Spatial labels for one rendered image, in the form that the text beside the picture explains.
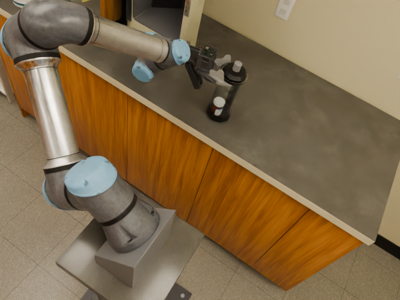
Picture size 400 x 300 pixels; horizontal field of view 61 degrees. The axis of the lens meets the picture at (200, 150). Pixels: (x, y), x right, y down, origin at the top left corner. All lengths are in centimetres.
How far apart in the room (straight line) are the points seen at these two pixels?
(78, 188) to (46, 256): 131
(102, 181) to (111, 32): 39
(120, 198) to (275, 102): 93
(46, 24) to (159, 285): 75
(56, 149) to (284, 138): 89
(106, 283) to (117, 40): 67
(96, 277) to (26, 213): 124
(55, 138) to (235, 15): 123
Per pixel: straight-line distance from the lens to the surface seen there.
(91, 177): 83
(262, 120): 147
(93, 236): 111
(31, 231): 219
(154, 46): 105
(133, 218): 88
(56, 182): 96
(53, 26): 91
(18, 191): 232
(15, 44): 100
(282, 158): 137
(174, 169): 169
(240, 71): 125
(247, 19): 187
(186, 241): 111
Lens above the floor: 197
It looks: 53 degrees down
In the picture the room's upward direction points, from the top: 17 degrees clockwise
